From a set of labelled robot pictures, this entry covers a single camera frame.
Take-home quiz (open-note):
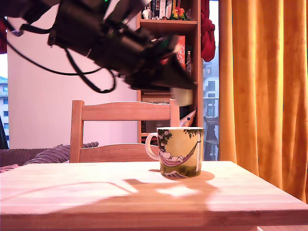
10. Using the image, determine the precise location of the green coffee capsule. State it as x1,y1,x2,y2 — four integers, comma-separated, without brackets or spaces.
171,88,193,107

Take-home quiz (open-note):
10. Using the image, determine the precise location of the hammock print coffee mug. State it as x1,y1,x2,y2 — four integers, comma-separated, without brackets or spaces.
145,127,205,180

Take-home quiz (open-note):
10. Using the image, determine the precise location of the clear glass bottle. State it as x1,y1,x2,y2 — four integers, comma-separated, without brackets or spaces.
184,50,193,77

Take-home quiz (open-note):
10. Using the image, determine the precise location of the red Glenmorangie box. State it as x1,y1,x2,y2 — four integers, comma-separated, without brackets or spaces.
177,36,186,71

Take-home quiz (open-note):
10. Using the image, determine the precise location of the wooden chair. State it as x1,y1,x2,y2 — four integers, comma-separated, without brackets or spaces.
69,99,180,164

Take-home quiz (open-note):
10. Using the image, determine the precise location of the black box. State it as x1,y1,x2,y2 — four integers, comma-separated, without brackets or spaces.
145,119,172,133

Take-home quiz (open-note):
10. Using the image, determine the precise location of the orange white paper roll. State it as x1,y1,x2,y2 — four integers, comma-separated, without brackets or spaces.
179,108,198,128

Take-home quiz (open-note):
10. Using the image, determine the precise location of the knotted red curtain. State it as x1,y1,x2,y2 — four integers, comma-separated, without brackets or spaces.
200,0,216,63

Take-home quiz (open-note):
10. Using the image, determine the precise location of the wooden bookshelf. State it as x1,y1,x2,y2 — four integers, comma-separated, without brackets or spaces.
136,0,205,161

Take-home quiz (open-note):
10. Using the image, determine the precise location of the colourful parrot figurine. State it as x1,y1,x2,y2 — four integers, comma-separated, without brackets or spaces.
169,6,189,21

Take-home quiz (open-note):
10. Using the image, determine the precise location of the white book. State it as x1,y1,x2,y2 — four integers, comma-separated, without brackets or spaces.
159,0,167,19

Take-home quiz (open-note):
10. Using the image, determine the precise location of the white figurine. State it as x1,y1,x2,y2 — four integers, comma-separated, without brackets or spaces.
141,6,154,20

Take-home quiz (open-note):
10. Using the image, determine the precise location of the grey outdoor chair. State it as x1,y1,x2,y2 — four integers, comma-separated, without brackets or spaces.
204,115,220,161

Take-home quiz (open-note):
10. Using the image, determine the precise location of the orange curtain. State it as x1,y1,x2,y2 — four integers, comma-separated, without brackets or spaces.
218,0,308,204

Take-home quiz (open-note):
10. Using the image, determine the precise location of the dark purple sofa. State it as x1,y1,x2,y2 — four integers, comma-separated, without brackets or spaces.
0,148,50,168

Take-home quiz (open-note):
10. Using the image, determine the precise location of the black slanted stand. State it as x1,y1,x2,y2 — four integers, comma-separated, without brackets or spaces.
0,115,9,149

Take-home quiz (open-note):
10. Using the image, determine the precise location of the thick black cable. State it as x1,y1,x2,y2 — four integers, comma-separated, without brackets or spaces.
64,48,116,94

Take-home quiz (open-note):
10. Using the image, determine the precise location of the thin black cable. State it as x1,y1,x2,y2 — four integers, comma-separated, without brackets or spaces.
6,39,104,76

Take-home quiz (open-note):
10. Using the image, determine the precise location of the purple corduroy cushion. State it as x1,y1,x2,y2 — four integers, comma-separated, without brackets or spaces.
23,141,100,166

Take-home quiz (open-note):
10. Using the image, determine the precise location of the flat black cable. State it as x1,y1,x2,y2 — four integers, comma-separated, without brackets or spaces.
3,14,52,37

